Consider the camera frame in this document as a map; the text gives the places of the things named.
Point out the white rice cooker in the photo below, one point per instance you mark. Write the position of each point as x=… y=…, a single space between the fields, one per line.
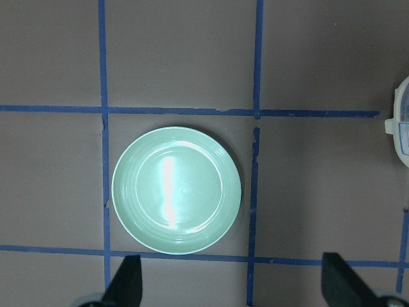
x=397 y=126

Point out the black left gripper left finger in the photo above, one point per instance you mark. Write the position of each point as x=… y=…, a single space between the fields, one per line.
x=126 y=288

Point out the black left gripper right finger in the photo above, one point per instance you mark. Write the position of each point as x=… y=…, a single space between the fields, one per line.
x=342 y=286

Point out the green plate left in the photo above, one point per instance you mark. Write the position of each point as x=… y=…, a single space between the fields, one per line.
x=176 y=190

